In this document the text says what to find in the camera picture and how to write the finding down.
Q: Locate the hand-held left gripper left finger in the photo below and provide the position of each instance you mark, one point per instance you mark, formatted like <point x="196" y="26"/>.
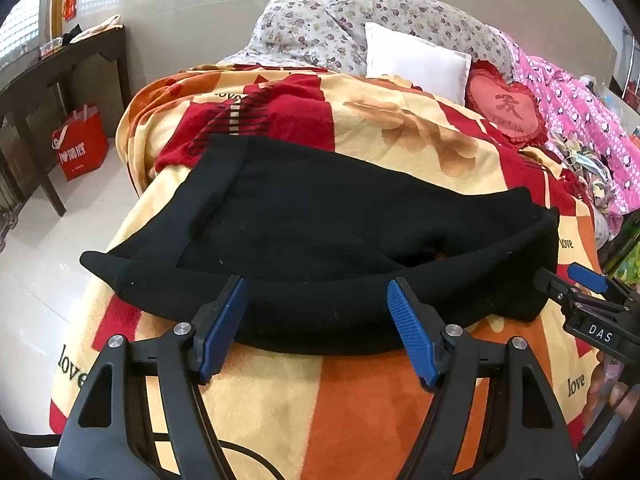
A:
<point x="225" y="330"/>

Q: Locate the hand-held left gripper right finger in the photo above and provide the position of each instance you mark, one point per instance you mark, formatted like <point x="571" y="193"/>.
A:
<point x="412" y="335"/>

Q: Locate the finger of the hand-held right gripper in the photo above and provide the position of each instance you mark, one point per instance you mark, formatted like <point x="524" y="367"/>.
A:
<point x="547" y="281"/>
<point x="587" y="276"/>

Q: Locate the black pants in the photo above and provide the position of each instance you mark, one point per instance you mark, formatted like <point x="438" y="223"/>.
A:
<point x="300" y="220"/>

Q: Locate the person's right hand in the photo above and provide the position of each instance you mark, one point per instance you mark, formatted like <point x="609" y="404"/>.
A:
<point x="602" y="385"/>

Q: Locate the green printed box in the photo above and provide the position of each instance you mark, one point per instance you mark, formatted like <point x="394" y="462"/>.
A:
<point x="627" y="255"/>

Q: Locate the multicoloured patchwork cloth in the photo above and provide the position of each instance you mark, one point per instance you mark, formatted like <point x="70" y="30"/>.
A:
<point x="590" y="175"/>

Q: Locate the pink printed blanket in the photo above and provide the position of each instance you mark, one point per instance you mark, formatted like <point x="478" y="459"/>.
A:
<point x="575" y="100"/>

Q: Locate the red heart cushion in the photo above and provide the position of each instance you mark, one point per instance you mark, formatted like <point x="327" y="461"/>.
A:
<point x="505" y="105"/>

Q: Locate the orange red printed blanket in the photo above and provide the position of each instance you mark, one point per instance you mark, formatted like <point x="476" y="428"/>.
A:
<point x="425" y="125"/>

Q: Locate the red shopping bag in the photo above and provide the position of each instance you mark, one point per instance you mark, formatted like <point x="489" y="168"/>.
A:
<point x="80" y="142"/>

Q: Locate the white pillow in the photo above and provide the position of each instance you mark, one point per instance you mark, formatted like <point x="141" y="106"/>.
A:
<point x="415" y="65"/>

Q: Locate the floral quilt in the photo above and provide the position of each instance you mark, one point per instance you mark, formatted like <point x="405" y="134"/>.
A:
<point x="425" y="15"/>

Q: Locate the floral pillow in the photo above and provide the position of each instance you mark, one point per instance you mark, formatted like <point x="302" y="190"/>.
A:
<point x="300" y="35"/>

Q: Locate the dark wooden table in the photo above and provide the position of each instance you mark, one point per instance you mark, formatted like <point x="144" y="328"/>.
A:
<point x="75" y="57"/>

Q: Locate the pink cloth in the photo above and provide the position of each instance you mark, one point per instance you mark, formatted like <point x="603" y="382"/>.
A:
<point x="100" y="25"/>

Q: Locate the small colourful box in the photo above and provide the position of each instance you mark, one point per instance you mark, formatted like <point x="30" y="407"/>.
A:
<point x="50" y="48"/>

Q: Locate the small black item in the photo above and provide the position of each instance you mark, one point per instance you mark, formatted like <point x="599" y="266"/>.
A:
<point x="72" y="35"/>

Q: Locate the red wall sticker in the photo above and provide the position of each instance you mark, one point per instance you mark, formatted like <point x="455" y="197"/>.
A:
<point x="70" y="4"/>

